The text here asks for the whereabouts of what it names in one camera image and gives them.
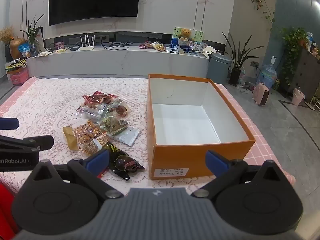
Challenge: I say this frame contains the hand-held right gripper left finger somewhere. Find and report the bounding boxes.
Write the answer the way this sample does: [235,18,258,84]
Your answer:
[32,149,123,199]

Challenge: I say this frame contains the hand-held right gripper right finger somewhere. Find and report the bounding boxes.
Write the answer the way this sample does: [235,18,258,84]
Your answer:
[191,150,286,199]

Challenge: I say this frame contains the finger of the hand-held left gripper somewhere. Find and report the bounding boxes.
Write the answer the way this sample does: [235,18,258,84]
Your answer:
[0,135,54,153]
[0,117,20,131]

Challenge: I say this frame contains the black snack packet yellow print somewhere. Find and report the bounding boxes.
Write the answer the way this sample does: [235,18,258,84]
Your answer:
[100,141,146,181]

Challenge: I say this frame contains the large clear plastic snack packet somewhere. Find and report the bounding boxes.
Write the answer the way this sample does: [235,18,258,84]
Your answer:
[77,104,107,120]

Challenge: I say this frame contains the orange cardboard box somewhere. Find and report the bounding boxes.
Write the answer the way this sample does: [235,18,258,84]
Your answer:
[147,74,256,180]

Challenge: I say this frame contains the clear packet with brown snack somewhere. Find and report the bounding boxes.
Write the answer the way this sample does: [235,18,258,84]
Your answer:
[109,99,130,118]

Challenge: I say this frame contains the red meat snack packet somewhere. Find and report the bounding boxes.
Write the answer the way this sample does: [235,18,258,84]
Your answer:
[82,93,118,106]

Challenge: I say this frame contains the orange fried snack packet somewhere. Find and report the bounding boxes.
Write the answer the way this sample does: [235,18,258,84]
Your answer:
[72,121,105,143]
[79,135,111,156]

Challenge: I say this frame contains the tan snack packet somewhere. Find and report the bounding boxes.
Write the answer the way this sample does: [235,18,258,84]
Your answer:
[62,126,80,151]

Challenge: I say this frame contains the silver foil snack packet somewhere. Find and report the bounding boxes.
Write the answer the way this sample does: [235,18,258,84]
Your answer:
[110,127,141,147]

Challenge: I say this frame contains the olive green snack packet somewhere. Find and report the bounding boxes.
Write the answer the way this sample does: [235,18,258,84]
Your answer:
[99,116,128,135]

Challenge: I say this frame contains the pink basket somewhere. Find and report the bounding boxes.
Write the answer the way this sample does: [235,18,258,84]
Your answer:
[10,67,29,85]

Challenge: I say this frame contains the dark vase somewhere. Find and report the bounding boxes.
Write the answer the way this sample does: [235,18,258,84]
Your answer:
[4,43,13,63]

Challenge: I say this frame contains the blue snack bag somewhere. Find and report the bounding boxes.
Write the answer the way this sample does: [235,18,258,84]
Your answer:
[18,42,32,58]

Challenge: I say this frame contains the gold vase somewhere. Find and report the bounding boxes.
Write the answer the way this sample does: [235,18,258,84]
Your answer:
[9,37,27,59]

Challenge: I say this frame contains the pink heater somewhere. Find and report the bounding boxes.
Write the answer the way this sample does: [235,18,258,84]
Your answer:
[252,82,270,106]

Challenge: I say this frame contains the long-leaf plant in black pot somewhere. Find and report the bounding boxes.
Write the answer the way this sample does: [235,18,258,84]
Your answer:
[222,31,266,87]

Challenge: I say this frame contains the green plant in glass pot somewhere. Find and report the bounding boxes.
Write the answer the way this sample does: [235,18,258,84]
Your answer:
[19,13,46,56]

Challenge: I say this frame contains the dried flowers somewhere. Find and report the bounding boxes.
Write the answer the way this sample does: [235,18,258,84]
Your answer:
[0,26,14,43]

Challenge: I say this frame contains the grey trash bin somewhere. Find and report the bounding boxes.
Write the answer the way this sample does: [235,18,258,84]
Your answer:
[206,53,233,84]

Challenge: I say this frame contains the white marble media console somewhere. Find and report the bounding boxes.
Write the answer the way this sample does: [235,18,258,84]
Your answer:
[26,43,210,78]

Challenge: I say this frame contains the blue water jug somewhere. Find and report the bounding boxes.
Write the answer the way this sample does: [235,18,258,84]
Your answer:
[257,63,278,88]

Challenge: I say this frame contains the small pink bin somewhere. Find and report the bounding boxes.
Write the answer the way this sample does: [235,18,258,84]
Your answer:
[292,87,306,106]

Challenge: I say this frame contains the white router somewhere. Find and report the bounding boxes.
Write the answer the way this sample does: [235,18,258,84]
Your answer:
[78,35,95,51]

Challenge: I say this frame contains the white round disc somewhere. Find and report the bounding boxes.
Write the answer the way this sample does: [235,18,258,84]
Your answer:
[202,45,217,57]

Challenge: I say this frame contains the dark cabinet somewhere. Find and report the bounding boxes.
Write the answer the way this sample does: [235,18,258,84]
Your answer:
[281,46,320,101]

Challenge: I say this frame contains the pile of snack packets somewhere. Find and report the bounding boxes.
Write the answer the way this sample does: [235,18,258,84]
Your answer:
[139,40,166,52]

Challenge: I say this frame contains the green printed board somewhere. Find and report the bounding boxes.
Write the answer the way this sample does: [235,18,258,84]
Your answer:
[172,26,204,43]

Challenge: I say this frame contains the brown teddy bear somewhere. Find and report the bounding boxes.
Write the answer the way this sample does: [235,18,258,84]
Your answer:
[178,28,193,42]

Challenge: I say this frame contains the leafy pothos plant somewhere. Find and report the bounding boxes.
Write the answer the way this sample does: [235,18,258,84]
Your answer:
[278,27,309,86]

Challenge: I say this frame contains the black cables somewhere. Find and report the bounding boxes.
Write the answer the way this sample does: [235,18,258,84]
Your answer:
[101,42,131,50]

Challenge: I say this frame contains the black wall television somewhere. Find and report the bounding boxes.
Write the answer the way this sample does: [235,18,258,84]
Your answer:
[48,0,141,26]

